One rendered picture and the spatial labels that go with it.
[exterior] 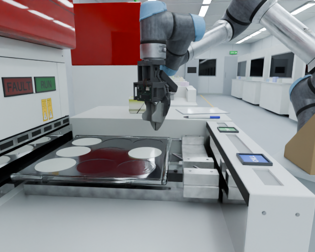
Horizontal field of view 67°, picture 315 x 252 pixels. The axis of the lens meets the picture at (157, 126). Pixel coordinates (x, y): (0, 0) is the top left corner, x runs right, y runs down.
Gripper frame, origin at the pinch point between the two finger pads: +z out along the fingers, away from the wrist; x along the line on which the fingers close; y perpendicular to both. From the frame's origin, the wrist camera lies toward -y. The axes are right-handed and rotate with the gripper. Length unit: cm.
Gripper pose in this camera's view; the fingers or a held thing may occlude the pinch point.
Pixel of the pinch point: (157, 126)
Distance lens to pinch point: 75.0
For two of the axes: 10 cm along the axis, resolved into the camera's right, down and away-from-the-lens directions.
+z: 0.0, 9.8, 2.1
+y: -5.8, 1.7, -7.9
